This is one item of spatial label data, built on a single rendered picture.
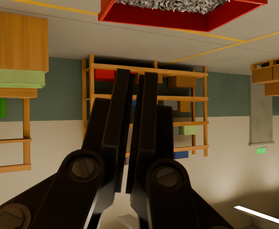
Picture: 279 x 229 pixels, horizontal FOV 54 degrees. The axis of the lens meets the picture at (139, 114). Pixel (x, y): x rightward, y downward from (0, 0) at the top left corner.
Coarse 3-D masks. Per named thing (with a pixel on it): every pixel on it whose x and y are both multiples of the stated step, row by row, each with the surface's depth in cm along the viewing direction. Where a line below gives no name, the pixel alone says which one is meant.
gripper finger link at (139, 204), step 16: (144, 80) 10; (144, 96) 10; (144, 112) 9; (160, 112) 10; (144, 128) 8; (160, 128) 10; (144, 144) 8; (160, 144) 9; (144, 160) 8; (128, 176) 9; (144, 176) 8; (128, 192) 10; (144, 192) 8; (144, 208) 8; (208, 208) 8; (208, 224) 7; (224, 224) 7
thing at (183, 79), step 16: (96, 64) 523; (144, 64) 633; (112, 80) 573; (160, 80) 610; (176, 80) 637; (192, 80) 660; (96, 96) 522; (160, 96) 598; (176, 96) 621; (192, 96) 709; (192, 112) 710; (176, 128) 635; (192, 128) 654; (192, 144) 711; (128, 160) 567
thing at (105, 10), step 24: (120, 0) 64; (144, 0) 64; (168, 0) 62; (192, 0) 63; (216, 0) 64; (240, 0) 56; (264, 0) 57; (144, 24) 70; (168, 24) 72; (192, 24) 75; (216, 24) 72
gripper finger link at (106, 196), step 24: (120, 72) 10; (120, 96) 9; (96, 120) 10; (120, 120) 9; (96, 144) 9; (120, 144) 8; (120, 168) 9; (24, 192) 8; (120, 192) 10; (0, 216) 7; (24, 216) 7
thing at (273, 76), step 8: (256, 64) 641; (272, 64) 600; (256, 72) 643; (264, 72) 622; (272, 72) 605; (256, 80) 644; (264, 80) 622; (272, 80) 610; (264, 88) 669; (272, 88) 649
